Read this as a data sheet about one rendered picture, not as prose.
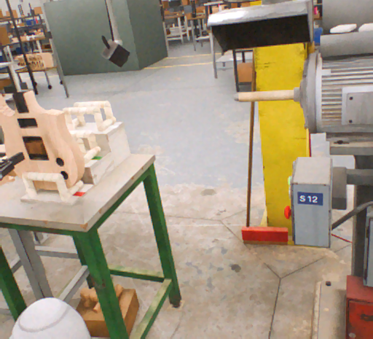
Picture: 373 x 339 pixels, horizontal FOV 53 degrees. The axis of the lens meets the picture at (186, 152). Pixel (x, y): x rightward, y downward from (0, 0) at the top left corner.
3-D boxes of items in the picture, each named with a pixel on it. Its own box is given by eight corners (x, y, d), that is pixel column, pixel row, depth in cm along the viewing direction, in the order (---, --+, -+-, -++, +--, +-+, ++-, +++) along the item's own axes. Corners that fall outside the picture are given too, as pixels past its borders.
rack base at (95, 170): (116, 168, 167) (111, 150, 164) (95, 186, 154) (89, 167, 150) (67, 167, 178) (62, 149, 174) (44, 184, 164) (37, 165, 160)
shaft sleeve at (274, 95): (293, 87, 120) (293, 94, 119) (294, 95, 123) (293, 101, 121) (240, 90, 127) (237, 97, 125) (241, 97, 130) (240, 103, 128)
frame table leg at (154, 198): (182, 302, 212) (154, 160, 177) (179, 309, 207) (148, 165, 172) (173, 300, 214) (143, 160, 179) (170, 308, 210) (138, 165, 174)
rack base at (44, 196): (95, 186, 154) (95, 184, 154) (73, 205, 141) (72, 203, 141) (44, 183, 164) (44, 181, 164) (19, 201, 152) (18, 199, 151)
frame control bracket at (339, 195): (346, 177, 117) (346, 166, 115) (347, 210, 101) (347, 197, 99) (332, 176, 118) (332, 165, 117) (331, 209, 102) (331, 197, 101)
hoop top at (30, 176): (65, 179, 143) (63, 172, 141) (60, 183, 140) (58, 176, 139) (27, 177, 151) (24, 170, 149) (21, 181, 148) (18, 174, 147)
